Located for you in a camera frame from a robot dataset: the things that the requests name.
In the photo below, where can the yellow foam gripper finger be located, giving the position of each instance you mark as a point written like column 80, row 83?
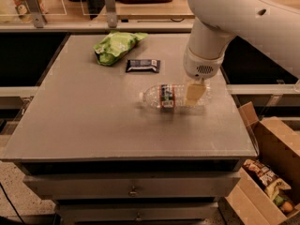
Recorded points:
column 195, row 90

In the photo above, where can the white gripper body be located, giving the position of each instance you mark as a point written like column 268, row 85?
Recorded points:
column 202, row 65

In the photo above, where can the clear plastic water bottle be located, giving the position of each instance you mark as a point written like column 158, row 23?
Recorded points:
column 168, row 98

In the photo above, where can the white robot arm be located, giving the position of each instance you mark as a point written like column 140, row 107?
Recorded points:
column 271, row 28

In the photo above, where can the green rice chip bag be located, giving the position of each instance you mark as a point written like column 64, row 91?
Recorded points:
column 115, row 46

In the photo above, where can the brown snack bag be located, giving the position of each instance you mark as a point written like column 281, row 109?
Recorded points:
column 259, row 172

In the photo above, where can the yellow green snack bag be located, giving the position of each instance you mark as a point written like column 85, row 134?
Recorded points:
column 275, row 187

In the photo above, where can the dark blue snack bar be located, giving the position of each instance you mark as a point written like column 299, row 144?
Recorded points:
column 142, row 65

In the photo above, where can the upper drawer with knob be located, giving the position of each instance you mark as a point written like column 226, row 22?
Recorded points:
column 132, row 185

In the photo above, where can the drawer with knob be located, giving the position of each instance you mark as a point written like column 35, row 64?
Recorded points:
column 136, row 211
column 132, row 185

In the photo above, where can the grey drawer cabinet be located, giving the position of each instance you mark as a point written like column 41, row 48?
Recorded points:
column 89, row 144

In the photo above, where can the lower drawer with knob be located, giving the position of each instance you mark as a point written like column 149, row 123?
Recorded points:
column 136, row 211

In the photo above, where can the cardboard box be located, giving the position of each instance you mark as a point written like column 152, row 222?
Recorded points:
column 279, row 150

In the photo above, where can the orange fruit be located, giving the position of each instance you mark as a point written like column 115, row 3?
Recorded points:
column 286, row 207

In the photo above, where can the colourful package behind glass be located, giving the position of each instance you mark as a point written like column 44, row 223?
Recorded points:
column 17, row 11

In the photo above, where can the middle metal bracket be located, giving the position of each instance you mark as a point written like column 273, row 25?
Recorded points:
column 111, row 13

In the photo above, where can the metal bracket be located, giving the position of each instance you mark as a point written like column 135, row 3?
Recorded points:
column 111, row 13
column 38, row 18

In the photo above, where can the left metal bracket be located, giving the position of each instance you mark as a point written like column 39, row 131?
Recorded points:
column 38, row 18

